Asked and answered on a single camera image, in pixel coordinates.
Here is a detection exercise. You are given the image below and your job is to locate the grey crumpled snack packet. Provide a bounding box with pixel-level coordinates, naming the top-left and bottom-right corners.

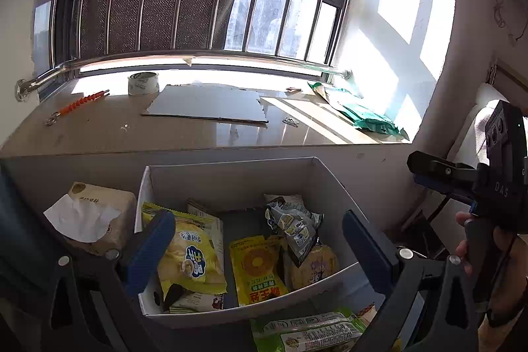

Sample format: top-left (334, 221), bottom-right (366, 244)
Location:
top-left (264, 193), bottom-right (324, 268)

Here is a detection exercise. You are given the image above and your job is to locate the black metal frame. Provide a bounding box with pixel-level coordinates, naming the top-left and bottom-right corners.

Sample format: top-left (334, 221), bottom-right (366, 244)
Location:
top-left (399, 193), bottom-right (469, 256)

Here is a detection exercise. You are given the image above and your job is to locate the small white red snack packet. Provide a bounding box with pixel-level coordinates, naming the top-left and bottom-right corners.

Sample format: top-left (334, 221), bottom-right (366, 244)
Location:
top-left (169, 291), bottom-right (225, 314)

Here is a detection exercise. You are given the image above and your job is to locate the orange ribbed tool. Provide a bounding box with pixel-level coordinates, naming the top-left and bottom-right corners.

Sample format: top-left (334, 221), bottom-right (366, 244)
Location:
top-left (45, 89), bottom-right (111, 127)

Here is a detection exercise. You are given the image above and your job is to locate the yellow chip bag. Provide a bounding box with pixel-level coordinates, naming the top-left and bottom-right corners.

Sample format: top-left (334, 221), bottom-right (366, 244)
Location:
top-left (141, 202), bottom-right (228, 301)

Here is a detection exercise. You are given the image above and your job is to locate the green snack packet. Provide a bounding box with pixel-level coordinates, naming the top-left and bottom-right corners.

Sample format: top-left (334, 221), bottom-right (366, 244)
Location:
top-left (250, 308), bottom-right (369, 352)

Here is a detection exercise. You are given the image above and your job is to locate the green plastic packaging bag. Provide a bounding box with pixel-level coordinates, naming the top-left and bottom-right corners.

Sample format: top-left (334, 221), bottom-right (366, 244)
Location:
top-left (307, 81), bottom-right (410, 141)

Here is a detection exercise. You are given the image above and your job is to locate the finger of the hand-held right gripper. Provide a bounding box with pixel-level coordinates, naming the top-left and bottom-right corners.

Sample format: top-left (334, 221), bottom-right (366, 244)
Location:
top-left (407, 150), bottom-right (481, 184)
top-left (413, 174), bottom-right (479, 208)

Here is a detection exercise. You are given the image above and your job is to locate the steel window guard railing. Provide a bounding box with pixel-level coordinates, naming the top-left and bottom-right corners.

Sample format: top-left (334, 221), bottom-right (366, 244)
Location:
top-left (16, 0), bottom-right (383, 102)

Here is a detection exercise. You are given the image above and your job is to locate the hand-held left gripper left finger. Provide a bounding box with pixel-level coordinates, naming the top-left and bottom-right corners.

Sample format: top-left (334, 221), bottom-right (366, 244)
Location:
top-left (41, 210), bottom-right (178, 352)

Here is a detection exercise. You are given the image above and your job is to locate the grey cardboard sheet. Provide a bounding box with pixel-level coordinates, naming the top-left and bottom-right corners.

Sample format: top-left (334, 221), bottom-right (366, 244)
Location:
top-left (141, 84), bottom-right (270, 124)

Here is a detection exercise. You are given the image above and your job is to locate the white storage box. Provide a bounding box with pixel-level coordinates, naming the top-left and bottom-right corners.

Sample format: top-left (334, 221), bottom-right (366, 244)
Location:
top-left (136, 156), bottom-right (386, 329)

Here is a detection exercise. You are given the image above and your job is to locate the yellow ring print snack packet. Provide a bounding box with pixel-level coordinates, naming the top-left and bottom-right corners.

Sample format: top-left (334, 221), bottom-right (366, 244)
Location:
top-left (229, 235), bottom-right (289, 308)

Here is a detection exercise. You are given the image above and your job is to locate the beige tissue pack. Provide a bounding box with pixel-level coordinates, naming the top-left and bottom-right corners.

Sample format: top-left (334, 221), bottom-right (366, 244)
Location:
top-left (43, 181), bottom-right (138, 257)

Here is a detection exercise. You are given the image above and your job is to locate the orange striped snack packet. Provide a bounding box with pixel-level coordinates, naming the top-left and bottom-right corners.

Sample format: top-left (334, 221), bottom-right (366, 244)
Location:
top-left (355, 303), bottom-right (378, 326)

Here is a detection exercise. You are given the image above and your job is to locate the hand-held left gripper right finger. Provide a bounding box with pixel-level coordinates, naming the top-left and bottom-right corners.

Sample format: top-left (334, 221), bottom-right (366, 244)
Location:
top-left (342, 209), bottom-right (480, 352)

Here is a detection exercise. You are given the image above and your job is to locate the person's right hand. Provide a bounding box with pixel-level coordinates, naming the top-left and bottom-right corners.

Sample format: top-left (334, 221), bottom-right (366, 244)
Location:
top-left (455, 211), bottom-right (528, 331)

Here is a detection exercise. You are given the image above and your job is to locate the white striped snack packet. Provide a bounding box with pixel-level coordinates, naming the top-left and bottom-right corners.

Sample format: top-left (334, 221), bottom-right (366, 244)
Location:
top-left (186, 199), bottom-right (225, 254)

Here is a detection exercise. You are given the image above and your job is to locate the clear tape roll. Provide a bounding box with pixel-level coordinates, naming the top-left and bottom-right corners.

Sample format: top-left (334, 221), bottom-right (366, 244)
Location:
top-left (127, 72), bottom-right (160, 96)

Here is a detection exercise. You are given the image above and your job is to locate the pale yellow snack packet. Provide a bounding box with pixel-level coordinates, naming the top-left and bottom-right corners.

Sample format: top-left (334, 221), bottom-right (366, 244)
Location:
top-left (284, 242), bottom-right (340, 291)

